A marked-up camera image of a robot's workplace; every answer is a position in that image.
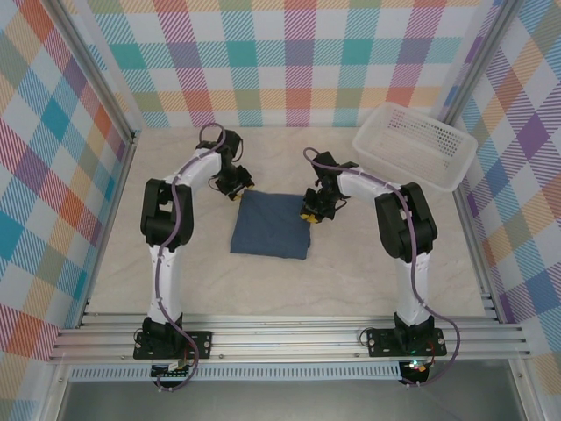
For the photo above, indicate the blue t-shirt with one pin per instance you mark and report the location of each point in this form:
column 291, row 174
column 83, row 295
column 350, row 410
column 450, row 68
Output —
column 271, row 223

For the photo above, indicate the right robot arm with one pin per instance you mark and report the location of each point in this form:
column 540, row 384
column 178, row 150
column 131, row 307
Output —
column 414, row 280

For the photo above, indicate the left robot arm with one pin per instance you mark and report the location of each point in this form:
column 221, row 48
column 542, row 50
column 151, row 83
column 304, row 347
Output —
column 164, row 272

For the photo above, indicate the white plastic basket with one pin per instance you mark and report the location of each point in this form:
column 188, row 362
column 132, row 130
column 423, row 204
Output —
column 416, row 147

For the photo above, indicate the aluminium mounting rail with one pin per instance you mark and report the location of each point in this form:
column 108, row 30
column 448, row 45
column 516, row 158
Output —
column 285, row 337

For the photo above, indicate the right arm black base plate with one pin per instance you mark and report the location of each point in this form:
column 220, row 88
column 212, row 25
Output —
column 377, row 342

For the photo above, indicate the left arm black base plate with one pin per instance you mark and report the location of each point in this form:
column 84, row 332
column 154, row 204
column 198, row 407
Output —
column 201, row 344

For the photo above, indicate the aluminium side rail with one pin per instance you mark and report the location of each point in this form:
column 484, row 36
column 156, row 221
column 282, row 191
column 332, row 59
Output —
column 475, row 254

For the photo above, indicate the aluminium frame post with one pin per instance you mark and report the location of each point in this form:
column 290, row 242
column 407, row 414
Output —
column 92, row 70
column 477, row 61

